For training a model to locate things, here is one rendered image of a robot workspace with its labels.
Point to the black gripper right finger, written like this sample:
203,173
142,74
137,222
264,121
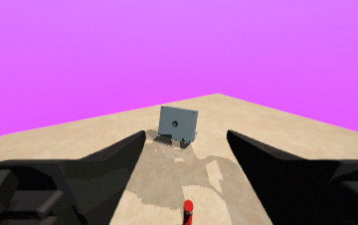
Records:
292,189

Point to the grey sloped panel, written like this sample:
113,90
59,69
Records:
178,123

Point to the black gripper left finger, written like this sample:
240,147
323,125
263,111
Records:
94,184

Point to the dark red peg with white band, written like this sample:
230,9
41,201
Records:
188,212

